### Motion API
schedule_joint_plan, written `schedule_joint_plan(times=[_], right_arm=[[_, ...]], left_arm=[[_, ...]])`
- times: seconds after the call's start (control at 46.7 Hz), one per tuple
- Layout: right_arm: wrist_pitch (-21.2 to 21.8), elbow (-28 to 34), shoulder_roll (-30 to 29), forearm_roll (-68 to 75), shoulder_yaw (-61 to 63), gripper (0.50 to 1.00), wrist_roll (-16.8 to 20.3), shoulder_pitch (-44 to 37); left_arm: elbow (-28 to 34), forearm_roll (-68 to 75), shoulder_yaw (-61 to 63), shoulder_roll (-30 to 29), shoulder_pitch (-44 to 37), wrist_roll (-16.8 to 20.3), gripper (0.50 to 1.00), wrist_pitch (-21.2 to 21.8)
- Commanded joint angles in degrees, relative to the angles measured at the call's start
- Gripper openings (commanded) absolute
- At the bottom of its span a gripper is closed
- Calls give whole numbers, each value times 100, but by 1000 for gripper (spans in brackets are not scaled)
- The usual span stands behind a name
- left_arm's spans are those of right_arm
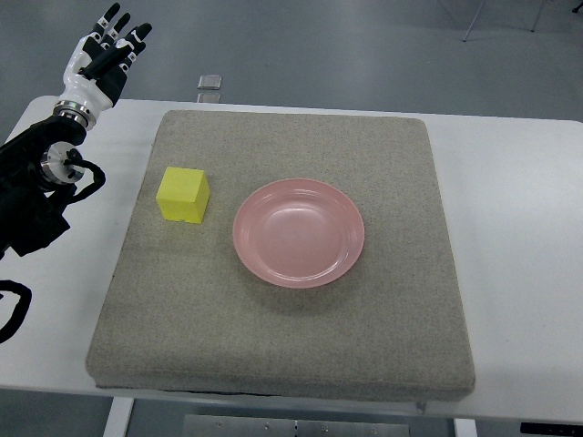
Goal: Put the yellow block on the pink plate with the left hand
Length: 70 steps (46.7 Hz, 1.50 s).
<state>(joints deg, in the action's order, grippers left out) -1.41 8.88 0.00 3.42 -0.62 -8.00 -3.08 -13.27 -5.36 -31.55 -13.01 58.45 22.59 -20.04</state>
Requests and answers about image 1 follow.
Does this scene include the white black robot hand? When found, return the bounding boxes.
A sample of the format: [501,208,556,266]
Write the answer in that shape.
[54,3,152,130]

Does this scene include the yellow foam block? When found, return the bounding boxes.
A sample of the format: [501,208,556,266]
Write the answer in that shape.
[156,167,210,224]

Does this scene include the small clear floor plate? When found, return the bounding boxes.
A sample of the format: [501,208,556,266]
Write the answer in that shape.
[197,75,222,90]

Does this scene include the pink plate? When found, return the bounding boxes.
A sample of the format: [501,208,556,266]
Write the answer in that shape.
[232,178,365,290]

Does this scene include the grey foam mat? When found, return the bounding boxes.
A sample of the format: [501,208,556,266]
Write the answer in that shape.
[86,110,476,401]

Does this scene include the white left table leg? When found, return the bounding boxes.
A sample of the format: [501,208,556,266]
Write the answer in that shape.
[103,397,135,437]

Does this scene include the white table leg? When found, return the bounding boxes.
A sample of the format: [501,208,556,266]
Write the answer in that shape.
[103,397,135,437]
[454,419,478,437]

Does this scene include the metal chair legs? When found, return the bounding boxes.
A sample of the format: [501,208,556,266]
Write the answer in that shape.
[462,0,583,44]

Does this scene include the white right table leg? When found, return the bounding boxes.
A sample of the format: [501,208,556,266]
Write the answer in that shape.
[454,419,478,437]

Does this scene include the black device on floor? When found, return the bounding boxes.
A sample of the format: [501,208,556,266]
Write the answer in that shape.
[520,422,583,437]

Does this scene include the black cable loop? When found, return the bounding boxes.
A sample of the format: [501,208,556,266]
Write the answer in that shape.
[0,279,34,344]

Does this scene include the grey metal base plate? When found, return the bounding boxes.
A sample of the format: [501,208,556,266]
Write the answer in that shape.
[181,414,411,437]

